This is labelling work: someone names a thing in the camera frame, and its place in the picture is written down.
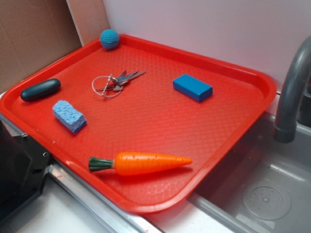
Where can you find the dark oblong case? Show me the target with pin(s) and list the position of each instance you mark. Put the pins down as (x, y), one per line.
(40, 90)

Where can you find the blue rectangular block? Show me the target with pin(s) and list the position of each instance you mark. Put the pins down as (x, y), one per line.
(193, 88)

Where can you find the light blue sponge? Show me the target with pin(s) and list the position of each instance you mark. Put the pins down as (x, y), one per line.
(72, 119)

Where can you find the light wooden board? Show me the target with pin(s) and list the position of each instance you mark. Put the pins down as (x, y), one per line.
(89, 17)

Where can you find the blue crocheted ball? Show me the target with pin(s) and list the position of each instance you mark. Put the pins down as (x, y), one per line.
(109, 39)

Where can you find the brown cardboard panel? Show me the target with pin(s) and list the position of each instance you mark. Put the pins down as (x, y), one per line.
(33, 35)

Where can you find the silver keys on ring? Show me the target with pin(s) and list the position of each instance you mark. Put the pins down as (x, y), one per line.
(115, 85)

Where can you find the grey toy sink basin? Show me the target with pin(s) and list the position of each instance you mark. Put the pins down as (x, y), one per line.
(261, 186)

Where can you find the red plastic tray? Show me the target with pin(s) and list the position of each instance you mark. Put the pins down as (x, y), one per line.
(149, 115)

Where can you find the grey toy faucet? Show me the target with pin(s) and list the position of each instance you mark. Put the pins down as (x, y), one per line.
(294, 104)

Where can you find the orange toy carrot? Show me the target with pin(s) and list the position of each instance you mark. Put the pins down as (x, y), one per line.
(136, 163)

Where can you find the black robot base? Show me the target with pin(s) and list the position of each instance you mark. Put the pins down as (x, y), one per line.
(24, 164)

